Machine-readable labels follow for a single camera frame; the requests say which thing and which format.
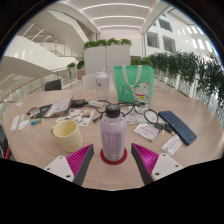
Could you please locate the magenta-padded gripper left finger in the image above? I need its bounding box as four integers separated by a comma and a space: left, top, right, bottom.
43, 143, 95, 187

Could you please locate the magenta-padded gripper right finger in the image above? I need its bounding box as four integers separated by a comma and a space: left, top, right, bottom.
130, 143, 185, 186

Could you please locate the purple drink bottle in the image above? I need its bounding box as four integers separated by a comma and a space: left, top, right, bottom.
99, 103, 128, 163

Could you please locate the cream yellow mug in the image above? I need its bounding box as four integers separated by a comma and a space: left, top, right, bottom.
50, 119, 84, 154

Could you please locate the white paper card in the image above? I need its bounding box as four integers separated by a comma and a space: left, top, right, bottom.
133, 123, 161, 142

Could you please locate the clear plastic packet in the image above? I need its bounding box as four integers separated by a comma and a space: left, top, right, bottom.
161, 134, 184, 156

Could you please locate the flat round red coaster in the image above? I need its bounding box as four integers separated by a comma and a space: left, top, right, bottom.
99, 147, 129, 166

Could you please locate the colourful sticker sheet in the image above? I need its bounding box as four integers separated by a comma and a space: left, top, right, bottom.
54, 108, 96, 128

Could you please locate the dark blue keyboard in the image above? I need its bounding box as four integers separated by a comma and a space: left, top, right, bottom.
157, 110, 198, 147

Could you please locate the open paper booklet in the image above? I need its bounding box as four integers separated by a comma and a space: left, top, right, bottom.
43, 94, 75, 118

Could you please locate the black power adapter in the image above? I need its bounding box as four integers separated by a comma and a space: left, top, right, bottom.
70, 98, 88, 108

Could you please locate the black notebook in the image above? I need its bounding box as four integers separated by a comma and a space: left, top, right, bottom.
33, 104, 56, 118

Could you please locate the white computer mouse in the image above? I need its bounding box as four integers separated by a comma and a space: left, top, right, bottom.
17, 119, 30, 131

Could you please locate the red and black chair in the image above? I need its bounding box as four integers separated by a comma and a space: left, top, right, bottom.
0, 124, 13, 161

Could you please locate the clear shaker bottle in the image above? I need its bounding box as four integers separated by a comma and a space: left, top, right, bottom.
94, 70, 110, 102

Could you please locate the green tote bag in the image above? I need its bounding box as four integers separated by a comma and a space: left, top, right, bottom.
113, 64, 155, 105

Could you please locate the black office chair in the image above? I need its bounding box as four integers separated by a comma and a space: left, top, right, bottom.
44, 79, 63, 92

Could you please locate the green plant in white planter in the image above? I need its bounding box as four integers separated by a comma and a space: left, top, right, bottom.
66, 61, 77, 81

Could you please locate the green plant in brown planter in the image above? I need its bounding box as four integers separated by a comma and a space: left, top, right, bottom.
75, 59, 86, 80

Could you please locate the low shelf topped with plants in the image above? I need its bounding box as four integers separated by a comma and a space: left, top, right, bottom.
130, 57, 154, 68

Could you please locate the row of green hedge planters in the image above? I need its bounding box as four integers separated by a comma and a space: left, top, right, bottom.
146, 49, 224, 111

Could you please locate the white cabinet topped with plants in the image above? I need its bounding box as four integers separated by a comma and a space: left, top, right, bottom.
82, 37, 133, 89

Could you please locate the black cable tangle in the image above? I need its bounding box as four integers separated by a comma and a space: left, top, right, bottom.
92, 99, 174, 133

